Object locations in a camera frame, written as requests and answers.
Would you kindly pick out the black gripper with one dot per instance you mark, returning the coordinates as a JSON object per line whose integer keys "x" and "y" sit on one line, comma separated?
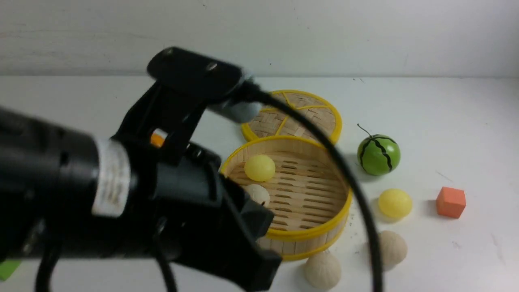
{"x": 191, "y": 213}

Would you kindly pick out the white toy bun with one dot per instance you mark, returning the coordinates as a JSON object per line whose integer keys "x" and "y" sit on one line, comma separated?
{"x": 258, "y": 193}
{"x": 322, "y": 271}
{"x": 393, "y": 249}

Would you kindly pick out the yellow toy bun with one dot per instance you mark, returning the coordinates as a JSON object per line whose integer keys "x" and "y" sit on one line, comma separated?
{"x": 260, "y": 168}
{"x": 395, "y": 203}

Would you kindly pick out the white toy bun front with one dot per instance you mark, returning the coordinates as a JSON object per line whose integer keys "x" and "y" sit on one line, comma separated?
{"x": 322, "y": 271}

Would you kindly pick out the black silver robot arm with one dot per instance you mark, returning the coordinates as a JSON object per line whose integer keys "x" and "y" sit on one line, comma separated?
{"x": 64, "y": 194}

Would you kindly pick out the bamboo steamer tray yellow rim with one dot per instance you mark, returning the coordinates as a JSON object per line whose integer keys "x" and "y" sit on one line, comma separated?
{"x": 308, "y": 196}

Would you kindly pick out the orange toy tangerine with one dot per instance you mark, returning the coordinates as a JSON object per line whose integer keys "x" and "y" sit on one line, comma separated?
{"x": 157, "y": 140}

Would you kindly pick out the green foam cube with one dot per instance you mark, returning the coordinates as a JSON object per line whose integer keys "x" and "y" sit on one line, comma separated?
{"x": 7, "y": 268}

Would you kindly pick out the toy watermelon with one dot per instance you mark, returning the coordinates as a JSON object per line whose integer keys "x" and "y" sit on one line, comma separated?
{"x": 378, "y": 154}

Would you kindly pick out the orange foam cube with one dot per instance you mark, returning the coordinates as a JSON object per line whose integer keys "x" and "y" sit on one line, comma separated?
{"x": 450, "y": 202}

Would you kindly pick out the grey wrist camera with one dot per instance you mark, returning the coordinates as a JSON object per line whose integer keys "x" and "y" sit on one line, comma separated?
{"x": 202, "y": 78}

